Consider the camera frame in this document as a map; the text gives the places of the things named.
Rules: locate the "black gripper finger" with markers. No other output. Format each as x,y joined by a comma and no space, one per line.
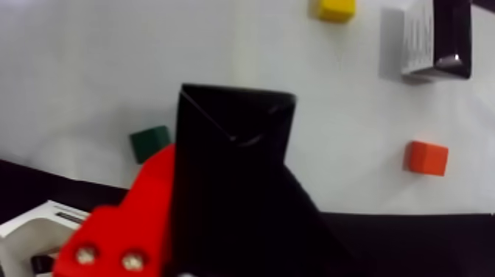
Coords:
305,232

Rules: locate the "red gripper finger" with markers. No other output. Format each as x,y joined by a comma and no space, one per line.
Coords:
131,224

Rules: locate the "green cube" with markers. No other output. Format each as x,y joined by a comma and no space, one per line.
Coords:
150,144

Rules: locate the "white cardboard napkin box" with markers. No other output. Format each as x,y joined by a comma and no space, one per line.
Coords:
31,228

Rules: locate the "orange cube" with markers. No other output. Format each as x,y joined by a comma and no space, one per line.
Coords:
425,158

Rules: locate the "yellow cube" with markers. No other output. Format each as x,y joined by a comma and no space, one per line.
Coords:
336,9

